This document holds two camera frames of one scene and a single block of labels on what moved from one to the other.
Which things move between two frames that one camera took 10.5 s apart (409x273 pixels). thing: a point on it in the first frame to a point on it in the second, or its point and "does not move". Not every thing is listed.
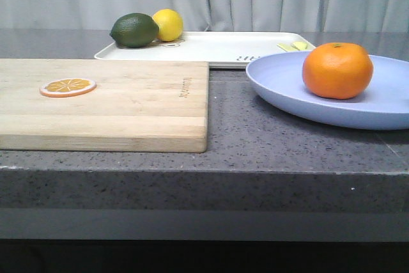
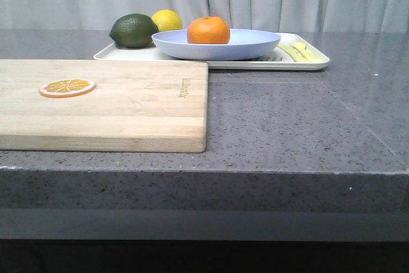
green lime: [134, 30] does not move
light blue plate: [384, 105] to [243, 43]
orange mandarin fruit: [339, 70] to [208, 30]
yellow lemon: [170, 23] does not move
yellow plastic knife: [287, 47] does not move
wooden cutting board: [137, 105] does not move
